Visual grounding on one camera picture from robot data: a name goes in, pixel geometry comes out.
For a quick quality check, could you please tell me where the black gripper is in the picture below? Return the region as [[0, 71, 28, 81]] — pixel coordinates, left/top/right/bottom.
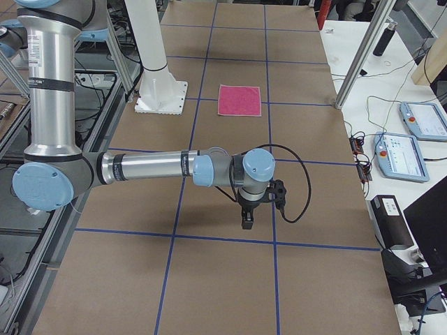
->
[[238, 190, 270, 230]]

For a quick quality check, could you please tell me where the pink and grey towel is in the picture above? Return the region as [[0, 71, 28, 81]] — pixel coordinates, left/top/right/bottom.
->
[[218, 84, 262, 117]]

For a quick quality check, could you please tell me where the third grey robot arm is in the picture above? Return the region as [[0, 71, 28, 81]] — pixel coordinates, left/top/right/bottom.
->
[[1, 19, 28, 58]]

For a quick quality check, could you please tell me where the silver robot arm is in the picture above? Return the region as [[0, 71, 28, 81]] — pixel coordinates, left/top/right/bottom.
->
[[13, 1, 284, 230]]

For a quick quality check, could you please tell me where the near small circuit board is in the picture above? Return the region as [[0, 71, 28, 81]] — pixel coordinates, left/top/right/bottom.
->
[[356, 164, 372, 184]]

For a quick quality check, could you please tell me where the small circuit board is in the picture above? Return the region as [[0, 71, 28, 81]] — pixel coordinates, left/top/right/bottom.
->
[[349, 137, 364, 155], [356, 164, 372, 184]]

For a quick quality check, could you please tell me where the far small circuit board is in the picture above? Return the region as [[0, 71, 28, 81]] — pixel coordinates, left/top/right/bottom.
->
[[349, 137, 364, 155]]

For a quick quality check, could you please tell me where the black box with label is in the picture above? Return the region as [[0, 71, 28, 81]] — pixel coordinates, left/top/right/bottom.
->
[[370, 195, 414, 250]]

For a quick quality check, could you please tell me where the near teach pendant tablet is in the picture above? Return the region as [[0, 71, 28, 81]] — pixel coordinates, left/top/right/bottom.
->
[[374, 132, 430, 183]]

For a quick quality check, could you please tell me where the teach pendant tablet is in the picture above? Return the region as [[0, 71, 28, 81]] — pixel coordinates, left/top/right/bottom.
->
[[374, 132, 430, 183], [400, 102, 446, 142]]

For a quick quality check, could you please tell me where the black computer monitor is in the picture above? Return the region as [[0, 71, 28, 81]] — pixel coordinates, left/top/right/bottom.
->
[[404, 177, 446, 270]]

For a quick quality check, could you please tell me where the black monitor stand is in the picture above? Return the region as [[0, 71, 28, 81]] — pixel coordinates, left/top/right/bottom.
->
[[381, 249, 446, 317]]

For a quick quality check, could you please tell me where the far teach pendant tablet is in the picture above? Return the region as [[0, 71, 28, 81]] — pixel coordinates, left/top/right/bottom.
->
[[400, 102, 446, 142]]

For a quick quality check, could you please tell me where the black water bottle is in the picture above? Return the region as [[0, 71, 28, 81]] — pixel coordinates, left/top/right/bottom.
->
[[372, 22, 397, 57]]

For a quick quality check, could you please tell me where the red cylinder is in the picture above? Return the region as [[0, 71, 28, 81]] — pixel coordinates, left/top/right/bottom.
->
[[317, 0, 332, 31]]

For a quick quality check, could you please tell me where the wooden board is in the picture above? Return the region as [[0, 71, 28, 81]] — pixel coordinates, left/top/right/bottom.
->
[[411, 31, 446, 86]]

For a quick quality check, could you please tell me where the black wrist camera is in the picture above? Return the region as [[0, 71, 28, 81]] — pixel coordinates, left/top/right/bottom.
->
[[271, 179, 287, 211]]

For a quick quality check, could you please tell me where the white camera mast with base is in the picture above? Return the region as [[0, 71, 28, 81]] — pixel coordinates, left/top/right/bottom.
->
[[125, 0, 188, 115]]

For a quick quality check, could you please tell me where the aluminium frame post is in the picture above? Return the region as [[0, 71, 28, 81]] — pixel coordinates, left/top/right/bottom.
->
[[334, 0, 397, 110]]

